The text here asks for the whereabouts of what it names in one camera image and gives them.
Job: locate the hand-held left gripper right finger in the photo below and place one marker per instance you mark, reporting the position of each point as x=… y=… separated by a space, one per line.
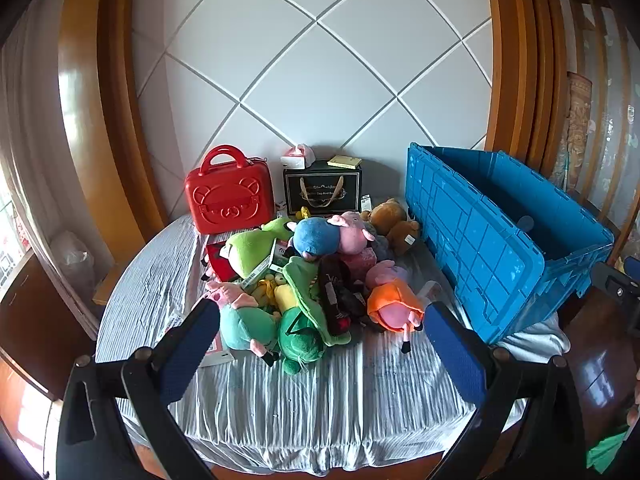
x=457 y=355

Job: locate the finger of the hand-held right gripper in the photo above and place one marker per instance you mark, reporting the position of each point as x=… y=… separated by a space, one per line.
x=617 y=285

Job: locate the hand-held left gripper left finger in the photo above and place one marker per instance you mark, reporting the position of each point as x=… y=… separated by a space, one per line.
x=192 y=347

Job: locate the teal-dress pink pig plush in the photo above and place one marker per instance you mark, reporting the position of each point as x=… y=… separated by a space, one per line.
x=245 y=327

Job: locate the orange-dress pink pig plush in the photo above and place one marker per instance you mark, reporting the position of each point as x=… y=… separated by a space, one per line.
x=390 y=305

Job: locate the dark green yellow duck plush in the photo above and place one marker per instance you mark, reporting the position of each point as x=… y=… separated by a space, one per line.
x=300 y=345

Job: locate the blue plastic crate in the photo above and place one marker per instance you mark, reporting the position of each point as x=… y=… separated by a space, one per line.
x=475 y=240

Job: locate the light green plush backpack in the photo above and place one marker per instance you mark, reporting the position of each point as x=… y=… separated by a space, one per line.
x=305 y=280

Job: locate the black maroon plush toy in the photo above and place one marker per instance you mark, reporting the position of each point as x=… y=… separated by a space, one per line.
x=335 y=290

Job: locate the person's right hand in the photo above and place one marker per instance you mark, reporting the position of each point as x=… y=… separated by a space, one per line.
x=635 y=417

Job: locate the white red flat box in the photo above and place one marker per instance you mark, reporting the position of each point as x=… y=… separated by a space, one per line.
x=217 y=355

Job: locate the red and black plush toy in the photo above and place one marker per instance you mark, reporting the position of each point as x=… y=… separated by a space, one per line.
x=220 y=260

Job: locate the wooden board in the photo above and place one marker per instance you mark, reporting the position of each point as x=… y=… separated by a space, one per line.
x=107 y=287

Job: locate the light green plush toy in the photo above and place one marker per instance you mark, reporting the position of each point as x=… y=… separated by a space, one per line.
x=245 y=255

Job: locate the grey plush toy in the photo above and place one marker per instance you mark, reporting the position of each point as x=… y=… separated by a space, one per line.
x=381 y=246

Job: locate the striped grey cloth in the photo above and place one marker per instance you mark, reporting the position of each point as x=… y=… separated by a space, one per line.
x=325 y=400

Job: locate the brown teddy bear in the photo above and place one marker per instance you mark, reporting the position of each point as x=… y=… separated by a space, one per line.
x=392 y=220

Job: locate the red bear-face suitcase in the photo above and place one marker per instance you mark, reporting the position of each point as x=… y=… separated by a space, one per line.
x=227 y=200

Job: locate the blue-bodied pink pig plush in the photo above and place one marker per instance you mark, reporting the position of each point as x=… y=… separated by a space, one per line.
x=312 y=237

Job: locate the green cloth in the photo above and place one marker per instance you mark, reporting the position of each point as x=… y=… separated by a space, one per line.
x=607 y=452

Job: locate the gold figurine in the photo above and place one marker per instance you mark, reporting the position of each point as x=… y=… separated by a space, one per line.
x=302 y=212

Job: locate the small white tagged box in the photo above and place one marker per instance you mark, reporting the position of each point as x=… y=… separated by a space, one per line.
x=366 y=203

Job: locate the black gift box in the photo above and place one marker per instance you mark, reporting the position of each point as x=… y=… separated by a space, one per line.
x=320 y=185

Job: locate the white tissue box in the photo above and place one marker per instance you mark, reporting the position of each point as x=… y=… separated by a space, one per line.
x=295 y=160

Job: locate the yellow notepad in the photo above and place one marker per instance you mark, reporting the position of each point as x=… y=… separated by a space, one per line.
x=344 y=162

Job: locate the patterned wall hanging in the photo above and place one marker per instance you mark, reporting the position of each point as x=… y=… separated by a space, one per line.
x=579 y=130

